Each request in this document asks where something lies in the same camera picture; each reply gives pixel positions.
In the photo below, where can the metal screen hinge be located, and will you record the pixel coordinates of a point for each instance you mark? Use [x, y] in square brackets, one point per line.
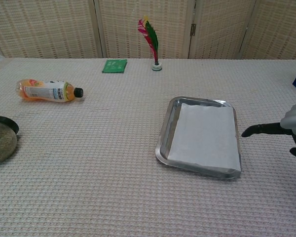
[193, 29]

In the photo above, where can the woven folding screen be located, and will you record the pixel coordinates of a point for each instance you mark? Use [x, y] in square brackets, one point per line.
[51, 27]

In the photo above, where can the white paper sheet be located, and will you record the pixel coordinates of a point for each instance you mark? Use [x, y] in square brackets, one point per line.
[204, 135]

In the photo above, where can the glass jar with black lid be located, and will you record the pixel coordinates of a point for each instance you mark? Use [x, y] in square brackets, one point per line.
[1, 145]

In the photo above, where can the white woven tablecloth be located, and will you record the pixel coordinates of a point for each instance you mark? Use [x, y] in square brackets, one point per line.
[101, 160]

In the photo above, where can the rectangular metal tray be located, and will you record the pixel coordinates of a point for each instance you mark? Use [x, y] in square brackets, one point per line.
[163, 149]

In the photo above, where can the green flat packet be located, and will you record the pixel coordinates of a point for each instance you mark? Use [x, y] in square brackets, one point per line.
[114, 66]

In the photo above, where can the colourful feather shuttlecock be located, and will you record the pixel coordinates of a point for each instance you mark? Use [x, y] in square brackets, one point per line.
[151, 37]

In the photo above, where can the orange drink bottle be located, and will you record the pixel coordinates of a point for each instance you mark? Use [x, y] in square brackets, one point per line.
[44, 91]

